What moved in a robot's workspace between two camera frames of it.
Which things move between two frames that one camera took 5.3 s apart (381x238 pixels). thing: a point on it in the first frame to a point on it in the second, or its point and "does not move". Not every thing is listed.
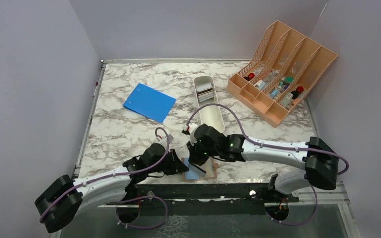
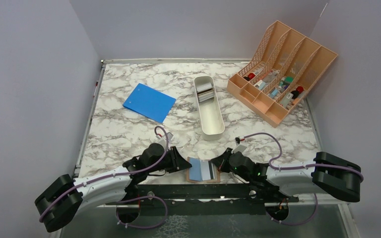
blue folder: [150, 102] does not move
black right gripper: [194, 157] to [219, 160]
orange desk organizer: [278, 74] does not move
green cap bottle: [288, 80] does not move
